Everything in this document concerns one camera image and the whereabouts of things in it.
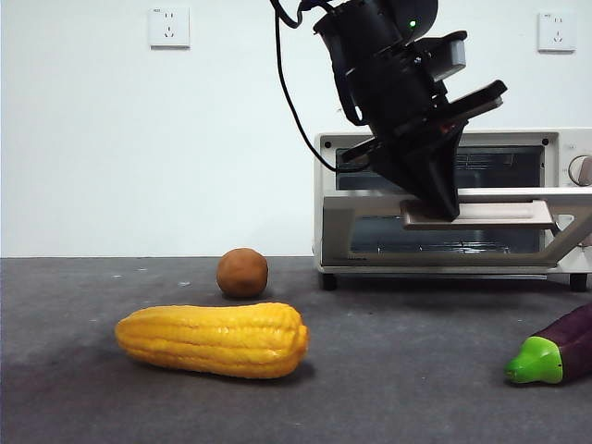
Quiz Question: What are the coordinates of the oven door with beige handle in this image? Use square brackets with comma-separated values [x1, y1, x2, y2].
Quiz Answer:
[321, 187, 592, 270]

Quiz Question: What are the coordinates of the brown round potato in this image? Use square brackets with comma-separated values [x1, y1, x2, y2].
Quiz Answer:
[216, 247, 269, 300]

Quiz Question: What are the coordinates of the cream white toaster oven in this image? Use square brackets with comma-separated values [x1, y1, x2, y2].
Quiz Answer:
[313, 129, 592, 291]

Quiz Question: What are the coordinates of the beige round oven knob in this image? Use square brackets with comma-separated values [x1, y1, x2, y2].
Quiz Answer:
[568, 154, 592, 187]

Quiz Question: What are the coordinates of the purple eggplant with green stem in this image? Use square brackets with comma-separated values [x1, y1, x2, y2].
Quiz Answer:
[503, 302, 592, 386]

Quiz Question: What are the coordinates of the yellow corn cob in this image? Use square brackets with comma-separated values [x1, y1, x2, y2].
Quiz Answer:
[114, 302, 310, 380]

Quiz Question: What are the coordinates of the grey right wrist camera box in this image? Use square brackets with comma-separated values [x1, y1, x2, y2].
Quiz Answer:
[433, 31, 469, 80]

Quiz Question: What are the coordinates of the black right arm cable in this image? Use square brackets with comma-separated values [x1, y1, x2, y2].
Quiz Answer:
[270, 0, 341, 173]

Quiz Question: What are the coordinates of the white wall socket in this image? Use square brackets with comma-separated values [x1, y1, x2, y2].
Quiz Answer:
[148, 5, 191, 50]
[536, 11, 578, 55]

